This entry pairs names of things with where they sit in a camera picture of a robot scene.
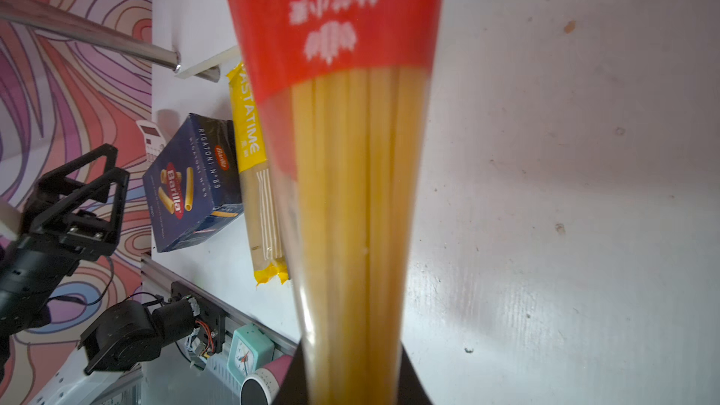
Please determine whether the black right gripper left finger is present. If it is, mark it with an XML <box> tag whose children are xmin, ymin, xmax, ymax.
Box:
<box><xmin>272</xmin><ymin>344</ymin><xmax>309</xmax><ymax>405</ymax></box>

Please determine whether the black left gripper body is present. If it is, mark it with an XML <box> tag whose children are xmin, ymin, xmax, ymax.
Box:
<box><xmin>1</xmin><ymin>231</ymin><xmax>113</xmax><ymax>337</ymax></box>

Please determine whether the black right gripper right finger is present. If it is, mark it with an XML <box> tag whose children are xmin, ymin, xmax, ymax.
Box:
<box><xmin>397</xmin><ymin>347</ymin><xmax>432</xmax><ymax>405</ymax></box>

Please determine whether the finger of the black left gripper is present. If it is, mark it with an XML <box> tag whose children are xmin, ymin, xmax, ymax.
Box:
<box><xmin>33</xmin><ymin>144</ymin><xmax>118</xmax><ymax>203</ymax></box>
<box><xmin>30</xmin><ymin>167</ymin><xmax>129</xmax><ymax>248</ymax></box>

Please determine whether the yellow Pastatime spaghetti bag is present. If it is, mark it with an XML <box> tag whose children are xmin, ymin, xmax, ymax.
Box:
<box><xmin>228</xmin><ymin>64</ymin><xmax>290</xmax><ymax>284</ymax></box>

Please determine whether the red spaghetti bag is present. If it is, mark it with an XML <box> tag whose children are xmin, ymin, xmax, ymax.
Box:
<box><xmin>228</xmin><ymin>0</ymin><xmax>443</xmax><ymax>404</ymax></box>

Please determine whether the white two-tier shelf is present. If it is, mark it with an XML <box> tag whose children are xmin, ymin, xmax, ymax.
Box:
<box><xmin>1</xmin><ymin>0</ymin><xmax>240</xmax><ymax>83</ymax></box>

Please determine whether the teal alarm clock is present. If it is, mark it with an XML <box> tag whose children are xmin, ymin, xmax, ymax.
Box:
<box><xmin>227</xmin><ymin>324</ymin><xmax>276</xmax><ymax>383</ymax></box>

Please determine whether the blue Barilla rigatoni box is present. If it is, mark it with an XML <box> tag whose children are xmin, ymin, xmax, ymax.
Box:
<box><xmin>142</xmin><ymin>114</ymin><xmax>244</xmax><ymax>252</ymax></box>

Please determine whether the white pink calculator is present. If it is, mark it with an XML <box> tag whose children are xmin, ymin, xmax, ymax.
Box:
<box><xmin>136</xmin><ymin>120</ymin><xmax>167</xmax><ymax>163</ymax></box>

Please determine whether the aluminium frame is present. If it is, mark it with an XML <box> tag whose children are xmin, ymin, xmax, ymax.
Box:
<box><xmin>141</xmin><ymin>252</ymin><xmax>297</xmax><ymax>356</ymax></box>

